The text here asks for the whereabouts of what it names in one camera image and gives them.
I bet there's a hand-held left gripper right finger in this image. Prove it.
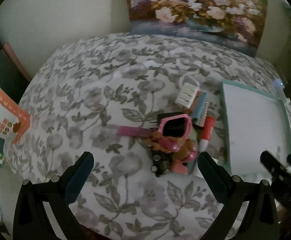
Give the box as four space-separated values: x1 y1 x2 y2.
197 152 280 240

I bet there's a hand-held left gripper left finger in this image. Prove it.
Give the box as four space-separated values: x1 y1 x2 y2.
13 151 95 240

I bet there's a pink and teal small box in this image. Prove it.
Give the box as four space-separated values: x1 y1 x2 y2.
170 156 199 175

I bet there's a brown bear figurine pink outfit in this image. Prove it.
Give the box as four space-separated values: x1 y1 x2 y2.
148 129 178 155
172 139 199 168

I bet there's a white tray with green rim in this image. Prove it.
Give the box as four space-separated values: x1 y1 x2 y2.
219 79 291 176

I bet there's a red and white glue stick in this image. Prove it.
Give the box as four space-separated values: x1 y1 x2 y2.
199 116 215 152

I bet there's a pink framed mirror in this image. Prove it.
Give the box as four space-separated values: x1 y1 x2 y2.
157 114 193 144

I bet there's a black and silver patterned bar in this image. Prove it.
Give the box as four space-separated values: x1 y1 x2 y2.
195 101 210 127

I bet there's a pink translucent bar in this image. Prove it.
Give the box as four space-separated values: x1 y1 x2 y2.
117 126 153 138

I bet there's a black charger plug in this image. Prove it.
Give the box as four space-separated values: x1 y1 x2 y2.
150 112 186 130

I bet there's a white plastic comb rack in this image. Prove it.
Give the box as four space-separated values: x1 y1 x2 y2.
175 84 199 109

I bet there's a white cable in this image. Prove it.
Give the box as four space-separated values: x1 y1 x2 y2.
179 75 199 92

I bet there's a white and blue bottle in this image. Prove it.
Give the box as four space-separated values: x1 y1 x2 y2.
272 79 285 98

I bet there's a grey floral blanket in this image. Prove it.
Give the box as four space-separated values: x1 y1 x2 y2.
4 32 291 240

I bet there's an orange and white card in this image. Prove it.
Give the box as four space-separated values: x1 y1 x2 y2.
0 86 33 145

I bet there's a dark cabinet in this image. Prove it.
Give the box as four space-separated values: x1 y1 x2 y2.
0 21 31 103

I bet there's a floral painting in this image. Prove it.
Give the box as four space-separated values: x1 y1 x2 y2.
126 0 268 58

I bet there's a brown wooden rail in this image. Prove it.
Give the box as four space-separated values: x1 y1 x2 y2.
3 42 34 83

